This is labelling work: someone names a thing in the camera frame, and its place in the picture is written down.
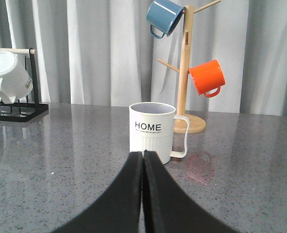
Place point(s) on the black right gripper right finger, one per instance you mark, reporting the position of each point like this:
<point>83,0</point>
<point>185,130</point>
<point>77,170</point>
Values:
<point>166,207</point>

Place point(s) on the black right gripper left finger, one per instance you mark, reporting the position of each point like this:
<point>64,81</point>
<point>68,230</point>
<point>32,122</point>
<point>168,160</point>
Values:
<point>117,210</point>

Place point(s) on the white HOME mug on table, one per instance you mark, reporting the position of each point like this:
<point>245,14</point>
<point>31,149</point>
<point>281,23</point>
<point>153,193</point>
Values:
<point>151,127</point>

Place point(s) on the wooden mug tree stand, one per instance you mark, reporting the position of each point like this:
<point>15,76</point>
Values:
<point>197,124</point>

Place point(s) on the orange enamel mug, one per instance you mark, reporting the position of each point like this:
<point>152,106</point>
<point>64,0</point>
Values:
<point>208,78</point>

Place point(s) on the white ribbed mug on rack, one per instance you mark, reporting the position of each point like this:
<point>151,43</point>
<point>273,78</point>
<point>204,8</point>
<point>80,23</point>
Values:
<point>15,82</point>

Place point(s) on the blue enamel mug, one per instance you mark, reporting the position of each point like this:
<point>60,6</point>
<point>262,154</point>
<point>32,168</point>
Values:
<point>163,17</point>

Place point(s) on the black wire mug rack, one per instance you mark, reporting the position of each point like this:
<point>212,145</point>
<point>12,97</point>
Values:
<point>28,107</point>

